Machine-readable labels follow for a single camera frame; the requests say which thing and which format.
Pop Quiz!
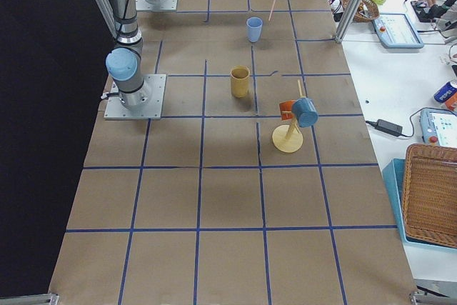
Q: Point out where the pink chopstick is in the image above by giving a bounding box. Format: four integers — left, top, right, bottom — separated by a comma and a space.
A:
268, 0, 277, 21

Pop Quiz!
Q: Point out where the light blue plastic cup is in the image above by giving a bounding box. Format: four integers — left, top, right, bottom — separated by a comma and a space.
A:
246, 16, 263, 43

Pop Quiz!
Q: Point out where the round wicker basket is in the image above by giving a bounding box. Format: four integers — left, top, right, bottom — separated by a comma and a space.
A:
341, 0, 380, 23

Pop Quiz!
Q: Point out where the far teach pendant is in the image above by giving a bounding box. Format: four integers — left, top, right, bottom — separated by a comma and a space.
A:
372, 13, 424, 49

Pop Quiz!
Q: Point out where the teach pendant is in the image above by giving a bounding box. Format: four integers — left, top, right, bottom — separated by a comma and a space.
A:
419, 108, 457, 148
372, 13, 424, 49

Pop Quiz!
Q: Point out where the blue mug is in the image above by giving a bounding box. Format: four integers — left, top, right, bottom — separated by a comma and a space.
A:
291, 97, 318, 128

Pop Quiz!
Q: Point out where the black joystick controller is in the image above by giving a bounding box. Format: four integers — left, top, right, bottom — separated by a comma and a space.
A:
414, 0, 456, 22

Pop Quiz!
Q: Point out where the wooden mug tree stand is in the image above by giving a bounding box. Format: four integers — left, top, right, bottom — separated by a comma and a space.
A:
271, 79, 308, 154

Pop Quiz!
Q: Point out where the black power adapter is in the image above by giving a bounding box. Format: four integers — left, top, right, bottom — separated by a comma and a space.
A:
366, 119, 403, 137

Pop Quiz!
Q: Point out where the pepsi can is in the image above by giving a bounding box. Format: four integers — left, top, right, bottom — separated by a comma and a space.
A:
433, 79, 457, 104

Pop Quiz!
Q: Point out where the near teach pendant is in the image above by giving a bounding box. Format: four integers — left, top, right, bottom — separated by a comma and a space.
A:
419, 108, 457, 148

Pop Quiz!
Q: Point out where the light blue tray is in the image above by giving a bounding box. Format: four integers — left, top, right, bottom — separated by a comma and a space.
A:
382, 159, 456, 254

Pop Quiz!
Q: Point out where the rectangular wicker tray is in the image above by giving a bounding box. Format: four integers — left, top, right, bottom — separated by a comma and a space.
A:
401, 144, 456, 248

